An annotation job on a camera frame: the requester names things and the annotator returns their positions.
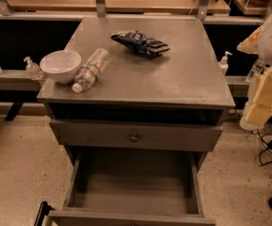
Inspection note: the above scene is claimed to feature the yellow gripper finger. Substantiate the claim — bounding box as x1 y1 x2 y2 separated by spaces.
240 68 272 131

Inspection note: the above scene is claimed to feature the clear plastic water bottle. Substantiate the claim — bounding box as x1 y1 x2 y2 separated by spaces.
72 48 111 93

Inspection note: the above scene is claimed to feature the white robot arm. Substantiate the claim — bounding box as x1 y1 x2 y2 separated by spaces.
237 13 272 131

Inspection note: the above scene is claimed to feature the right shelf water bottle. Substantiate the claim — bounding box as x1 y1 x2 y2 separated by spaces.
246 58 266 82

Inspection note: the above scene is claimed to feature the right sanitizer pump bottle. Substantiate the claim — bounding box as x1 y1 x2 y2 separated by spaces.
218 51 232 73

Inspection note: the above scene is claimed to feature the sanitizer pump bottle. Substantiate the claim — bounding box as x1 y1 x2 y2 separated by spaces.
24 56 43 80
218 51 232 73

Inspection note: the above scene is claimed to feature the grey drawer cabinet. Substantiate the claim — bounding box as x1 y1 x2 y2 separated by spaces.
38 16 234 166

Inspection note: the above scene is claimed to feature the round metal drawer knob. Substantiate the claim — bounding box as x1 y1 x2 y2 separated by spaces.
130 134 139 142

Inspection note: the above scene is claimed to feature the open grey middle drawer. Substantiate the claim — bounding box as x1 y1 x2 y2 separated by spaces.
49 148 216 226

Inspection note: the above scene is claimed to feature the closed grey top drawer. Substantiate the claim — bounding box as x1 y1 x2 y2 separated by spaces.
50 120 222 152

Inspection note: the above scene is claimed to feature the left sanitizer pump bottle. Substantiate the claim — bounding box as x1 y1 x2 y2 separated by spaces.
24 56 43 80

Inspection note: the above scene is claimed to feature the blue chip bag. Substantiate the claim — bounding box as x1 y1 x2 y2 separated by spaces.
111 30 170 58

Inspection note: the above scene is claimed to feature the wooden back table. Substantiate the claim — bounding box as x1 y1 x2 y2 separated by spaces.
7 0 199 15

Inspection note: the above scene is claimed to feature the white bowl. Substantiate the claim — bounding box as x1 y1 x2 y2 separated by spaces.
40 50 81 84

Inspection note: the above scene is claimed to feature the black chair part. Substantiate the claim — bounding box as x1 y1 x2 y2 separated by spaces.
34 202 53 226

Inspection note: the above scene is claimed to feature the black floor cable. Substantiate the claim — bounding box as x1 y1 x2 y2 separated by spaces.
256 129 272 169

